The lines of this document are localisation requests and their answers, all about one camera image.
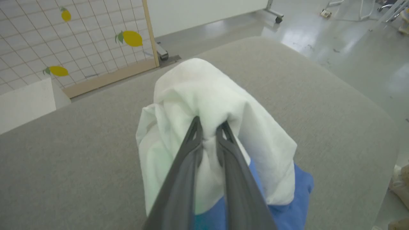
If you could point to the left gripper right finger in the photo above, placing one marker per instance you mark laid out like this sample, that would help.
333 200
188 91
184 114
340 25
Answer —
243 191

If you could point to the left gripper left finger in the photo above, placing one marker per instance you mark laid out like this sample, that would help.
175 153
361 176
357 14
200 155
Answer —
179 185

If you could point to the white and blue shirt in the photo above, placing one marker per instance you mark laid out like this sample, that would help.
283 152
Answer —
204 89

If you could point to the grey fabric sofa cushion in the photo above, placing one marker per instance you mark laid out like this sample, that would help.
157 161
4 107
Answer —
80 166

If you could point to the partition caster foot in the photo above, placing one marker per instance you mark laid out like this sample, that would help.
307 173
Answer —
162 52

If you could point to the beige plush item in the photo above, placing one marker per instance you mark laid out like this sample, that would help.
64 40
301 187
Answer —
403 185

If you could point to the white rolling board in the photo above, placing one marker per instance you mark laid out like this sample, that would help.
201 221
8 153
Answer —
191 12

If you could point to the white rectangular box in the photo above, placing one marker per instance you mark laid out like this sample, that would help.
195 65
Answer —
25 102

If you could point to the small white floor object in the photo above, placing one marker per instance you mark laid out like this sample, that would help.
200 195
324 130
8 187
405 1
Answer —
326 13

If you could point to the metal chair frame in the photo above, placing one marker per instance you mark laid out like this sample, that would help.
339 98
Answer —
391 11

